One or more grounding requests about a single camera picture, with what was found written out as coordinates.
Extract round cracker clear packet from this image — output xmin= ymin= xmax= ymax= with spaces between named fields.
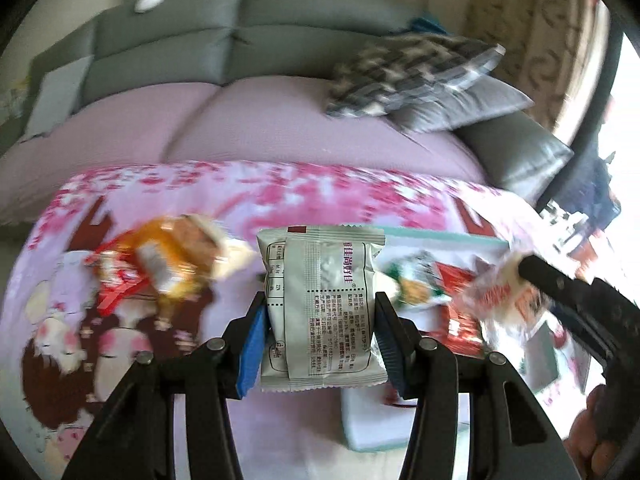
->
xmin=386 ymin=250 xmax=450 ymax=309

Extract kong bun clear packet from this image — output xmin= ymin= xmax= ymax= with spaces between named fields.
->
xmin=452 ymin=252 xmax=551 ymax=332

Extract white foil snack packet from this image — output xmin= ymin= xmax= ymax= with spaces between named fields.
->
xmin=257 ymin=226 xmax=387 ymax=392

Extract person right hand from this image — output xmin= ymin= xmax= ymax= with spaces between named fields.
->
xmin=563 ymin=385 xmax=620 ymax=479

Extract long red snack packet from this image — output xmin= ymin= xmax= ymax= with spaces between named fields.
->
xmin=435 ymin=262 xmax=485 ymax=358

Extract teal white tray box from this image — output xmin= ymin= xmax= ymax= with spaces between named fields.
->
xmin=341 ymin=228 xmax=591 ymax=452

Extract red patterned snack packet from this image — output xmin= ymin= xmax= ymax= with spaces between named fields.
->
xmin=84 ymin=238 xmax=149 ymax=318

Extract pink anime tablecloth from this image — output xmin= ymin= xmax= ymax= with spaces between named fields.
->
xmin=0 ymin=159 xmax=601 ymax=480

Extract orange jelly packet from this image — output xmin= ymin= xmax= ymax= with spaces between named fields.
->
xmin=122 ymin=216 xmax=217 ymax=304

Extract clear bread snack packet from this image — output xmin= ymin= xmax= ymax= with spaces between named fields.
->
xmin=188 ymin=214 xmax=256 ymax=282

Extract grey pillow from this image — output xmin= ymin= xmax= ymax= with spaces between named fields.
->
xmin=388 ymin=76 xmax=534 ymax=133

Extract black white patterned pillow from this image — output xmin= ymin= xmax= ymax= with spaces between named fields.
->
xmin=326 ymin=32 xmax=506 ymax=118

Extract pink striped seat cover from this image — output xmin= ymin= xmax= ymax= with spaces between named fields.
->
xmin=1 ymin=76 xmax=487 ymax=224

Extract light grey cushion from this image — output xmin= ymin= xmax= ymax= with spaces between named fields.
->
xmin=21 ymin=55 xmax=93 ymax=142

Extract grey sofa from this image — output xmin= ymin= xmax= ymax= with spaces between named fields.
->
xmin=19 ymin=0 xmax=576 ymax=206

